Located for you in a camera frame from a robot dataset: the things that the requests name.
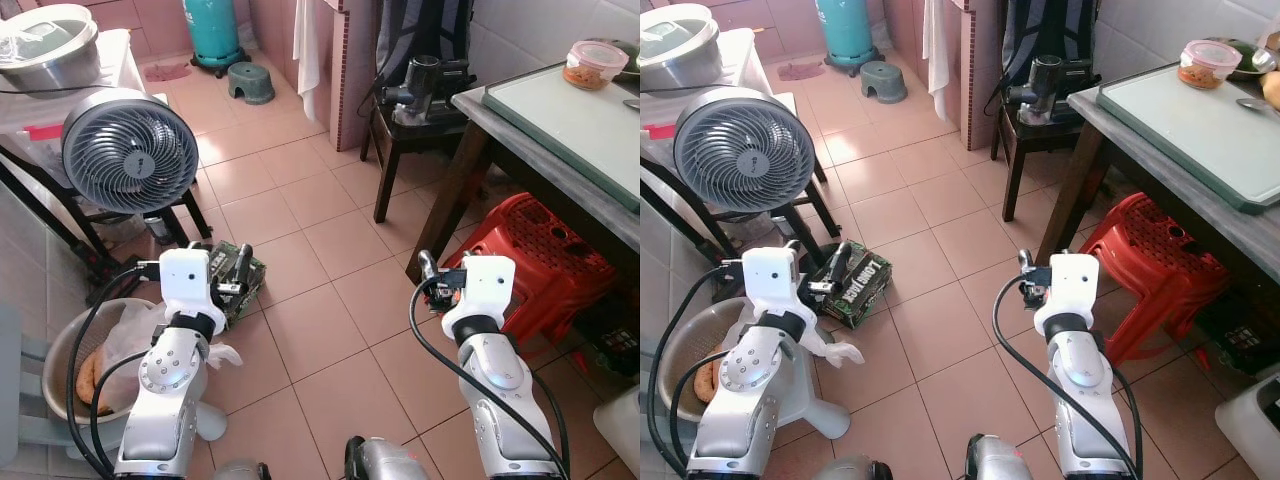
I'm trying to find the green black cardboard box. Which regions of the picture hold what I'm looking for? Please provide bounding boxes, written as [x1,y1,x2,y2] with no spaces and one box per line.
[205,240,268,328]
[806,247,894,330]

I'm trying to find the red plastic stool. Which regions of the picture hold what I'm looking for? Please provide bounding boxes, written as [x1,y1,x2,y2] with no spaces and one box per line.
[440,192,619,348]
[1079,192,1234,367]

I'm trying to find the grey-topped wooden table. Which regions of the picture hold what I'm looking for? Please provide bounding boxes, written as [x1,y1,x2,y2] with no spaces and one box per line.
[1034,84,1280,291]
[404,84,641,301]

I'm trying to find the white plastic bag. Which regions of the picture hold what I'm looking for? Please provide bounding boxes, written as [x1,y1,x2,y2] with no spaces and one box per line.
[98,298,244,373]

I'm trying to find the dark wooden chair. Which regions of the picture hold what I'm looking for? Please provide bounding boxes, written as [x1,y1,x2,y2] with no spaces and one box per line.
[359,98,473,224]
[990,98,1091,223]

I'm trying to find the white plastic stand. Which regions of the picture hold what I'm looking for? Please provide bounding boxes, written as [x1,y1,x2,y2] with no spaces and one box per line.
[790,388,853,442]
[194,398,230,443]

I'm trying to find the grey round fan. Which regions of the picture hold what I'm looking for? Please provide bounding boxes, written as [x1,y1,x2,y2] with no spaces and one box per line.
[673,86,815,214]
[62,87,200,215]

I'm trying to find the orange-brown bread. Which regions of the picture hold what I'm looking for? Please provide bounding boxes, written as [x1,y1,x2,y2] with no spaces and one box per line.
[694,358,727,405]
[77,347,113,413]

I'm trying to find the beige plastic basin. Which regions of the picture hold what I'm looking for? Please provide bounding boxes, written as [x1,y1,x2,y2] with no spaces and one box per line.
[42,298,163,427]
[648,298,763,427]

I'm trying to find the black printed carton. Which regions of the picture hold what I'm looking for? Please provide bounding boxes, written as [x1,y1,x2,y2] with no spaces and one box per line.
[578,296,641,378]
[1194,288,1280,379]

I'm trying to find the small grey-green plastic stool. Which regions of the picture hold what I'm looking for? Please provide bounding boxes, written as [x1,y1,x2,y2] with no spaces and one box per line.
[860,61,909,105]
[227,62,276,106]

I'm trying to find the black handheld vacuum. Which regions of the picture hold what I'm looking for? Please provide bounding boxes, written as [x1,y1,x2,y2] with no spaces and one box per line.
[1006,54,1103,128]
[383,56,478,128]

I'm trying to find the silver black robot leg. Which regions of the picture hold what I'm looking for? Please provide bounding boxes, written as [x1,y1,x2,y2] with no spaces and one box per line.
[814,455,893,480]
[964,432,1033,480]
[213,459,272,480]
[344,435,433,480]

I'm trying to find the pale green cutting board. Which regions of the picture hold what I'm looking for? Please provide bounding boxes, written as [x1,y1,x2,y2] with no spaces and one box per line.
[1096,62,1280,215]
[482,64,641,213]

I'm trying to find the white hanging towel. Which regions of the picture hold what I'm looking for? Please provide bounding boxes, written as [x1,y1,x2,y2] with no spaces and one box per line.
[922,0,967,97]
[293,0,337,97]

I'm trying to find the white plastic container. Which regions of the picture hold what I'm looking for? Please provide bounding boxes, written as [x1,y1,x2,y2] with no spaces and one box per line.
[1214,364,1280,480]
[593,384,641,479]

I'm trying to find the white table cover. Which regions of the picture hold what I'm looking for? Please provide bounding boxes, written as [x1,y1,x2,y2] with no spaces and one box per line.
[640,27,797,166]
[0,28,171,163]

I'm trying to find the teal gas cylinder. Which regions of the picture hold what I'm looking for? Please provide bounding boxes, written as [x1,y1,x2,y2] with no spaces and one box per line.
[815,0,882,73]
[182,0,247,73]

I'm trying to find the dark grey backpack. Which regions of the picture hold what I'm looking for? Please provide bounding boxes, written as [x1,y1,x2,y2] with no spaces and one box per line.
[374,0,477,101]
[1000,0,1103,99]

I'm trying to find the silver metal pot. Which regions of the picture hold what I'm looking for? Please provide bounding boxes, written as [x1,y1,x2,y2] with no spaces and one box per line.
[640,3,722,92]
[0,4,102,94]

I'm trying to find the pink-lidded plastic food container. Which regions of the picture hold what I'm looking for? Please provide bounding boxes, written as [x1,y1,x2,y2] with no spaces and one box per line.
[563,40,630,92]
[1177,39,1244,90]

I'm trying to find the dark bowl with greens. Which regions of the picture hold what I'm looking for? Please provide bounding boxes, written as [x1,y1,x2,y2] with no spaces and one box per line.
[1200,37,1276,82]
[600,39,641,83]

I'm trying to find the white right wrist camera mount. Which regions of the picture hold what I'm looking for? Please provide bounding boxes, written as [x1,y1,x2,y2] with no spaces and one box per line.
[441,255,517,339]
[1033,254,1100,338]

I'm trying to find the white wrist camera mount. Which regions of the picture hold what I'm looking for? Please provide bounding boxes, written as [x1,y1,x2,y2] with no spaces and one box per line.
[1033,254,1100,338]
[441,255,517,339]
[158,248,227,323]
[742,246,807,321]

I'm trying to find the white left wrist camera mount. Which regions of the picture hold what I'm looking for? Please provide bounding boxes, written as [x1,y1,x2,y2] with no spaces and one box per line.
[158,248,227,323]
[742,246,807,321]

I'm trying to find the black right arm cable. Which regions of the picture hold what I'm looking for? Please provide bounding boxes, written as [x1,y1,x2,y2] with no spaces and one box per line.
[409,278,569,475]
[992,275,1145,475]

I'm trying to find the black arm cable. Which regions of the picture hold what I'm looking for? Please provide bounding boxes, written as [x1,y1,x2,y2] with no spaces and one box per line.
[992,275,1145,475]
[647,263,747,479]
[409,278,569,475]
[64,263,163,479]

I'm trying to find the black metal table frame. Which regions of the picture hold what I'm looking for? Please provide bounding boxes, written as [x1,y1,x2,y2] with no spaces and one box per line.
[640,150,843,271]
[0,148,214,283]

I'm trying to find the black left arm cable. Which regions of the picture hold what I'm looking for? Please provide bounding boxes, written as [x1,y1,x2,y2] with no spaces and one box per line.
[64,263,163,479]
[647,263,747,479]

